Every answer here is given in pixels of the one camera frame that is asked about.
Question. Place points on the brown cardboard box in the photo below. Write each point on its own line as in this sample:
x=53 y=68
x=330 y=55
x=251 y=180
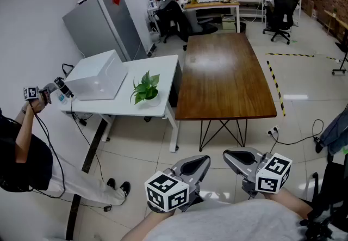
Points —
x=311 y=8

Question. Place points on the green plant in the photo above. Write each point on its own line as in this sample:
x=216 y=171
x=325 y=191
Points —
x=148 y=90

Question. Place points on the black cylindrical device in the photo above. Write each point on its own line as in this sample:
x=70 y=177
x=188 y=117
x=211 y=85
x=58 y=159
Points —
x=63 y=87

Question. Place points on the white power strip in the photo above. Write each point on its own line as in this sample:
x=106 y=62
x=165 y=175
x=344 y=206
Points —
x=273 y=129

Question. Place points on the white box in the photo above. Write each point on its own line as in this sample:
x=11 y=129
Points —
x=92 y=71

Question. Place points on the black office chair with jacket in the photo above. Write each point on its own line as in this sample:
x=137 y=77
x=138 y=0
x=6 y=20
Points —
x=171 y=14

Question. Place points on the person's left forearm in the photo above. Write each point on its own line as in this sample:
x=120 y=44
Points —
x=141 y=226

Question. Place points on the black mesh office chair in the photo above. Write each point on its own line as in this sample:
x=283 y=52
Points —
x=282 y=11

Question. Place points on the brown wooden table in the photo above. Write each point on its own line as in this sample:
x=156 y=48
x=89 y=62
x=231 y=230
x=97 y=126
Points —
x=223 y=85

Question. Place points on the black trash bin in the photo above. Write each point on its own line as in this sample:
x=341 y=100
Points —
x=240 y=27

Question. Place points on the person's right forearm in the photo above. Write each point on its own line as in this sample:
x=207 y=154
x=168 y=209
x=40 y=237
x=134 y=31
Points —
x=288 y=201

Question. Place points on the yellow black floor tape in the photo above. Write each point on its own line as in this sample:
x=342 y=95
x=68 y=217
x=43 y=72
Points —
x=288 y=55
x=276 y=87

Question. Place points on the grey office chair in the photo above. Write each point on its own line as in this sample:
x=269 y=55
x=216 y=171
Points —
x=201 y=26

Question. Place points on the small light wooden table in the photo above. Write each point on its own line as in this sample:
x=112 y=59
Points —
x=335 y=18

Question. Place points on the grey metal cabinet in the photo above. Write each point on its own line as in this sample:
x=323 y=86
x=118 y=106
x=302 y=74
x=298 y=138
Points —
x=89 y=30

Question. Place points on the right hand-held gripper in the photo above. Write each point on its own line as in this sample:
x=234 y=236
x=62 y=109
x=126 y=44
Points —
x=272 y=177

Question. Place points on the black padded office chair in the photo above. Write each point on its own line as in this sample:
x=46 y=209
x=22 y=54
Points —
x=337 y=180

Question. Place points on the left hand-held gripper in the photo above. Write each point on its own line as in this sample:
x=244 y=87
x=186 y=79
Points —
x=168 y=193

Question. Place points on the person's light grey shirt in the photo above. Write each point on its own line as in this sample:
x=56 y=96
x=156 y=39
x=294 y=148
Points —
x=231 y=223

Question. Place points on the clear water bottle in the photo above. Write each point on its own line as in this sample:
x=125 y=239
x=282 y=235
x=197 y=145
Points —
x=62 y=98

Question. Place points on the wooden desk with white legs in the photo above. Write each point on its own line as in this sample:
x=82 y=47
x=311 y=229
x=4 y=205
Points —
x=214 y=4

